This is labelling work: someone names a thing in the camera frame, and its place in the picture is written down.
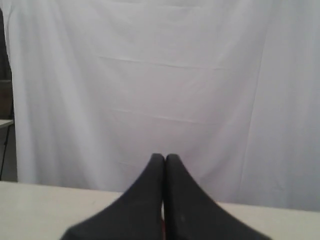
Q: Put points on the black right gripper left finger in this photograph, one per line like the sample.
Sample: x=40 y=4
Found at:
x=135 y=215

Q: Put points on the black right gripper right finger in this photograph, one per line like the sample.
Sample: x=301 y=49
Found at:
x=190 y=214

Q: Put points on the white backdrop cloth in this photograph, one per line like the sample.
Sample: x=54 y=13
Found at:
x=231 y=86

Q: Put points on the dark shelf at left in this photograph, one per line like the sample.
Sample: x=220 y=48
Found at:
x=6 y=87

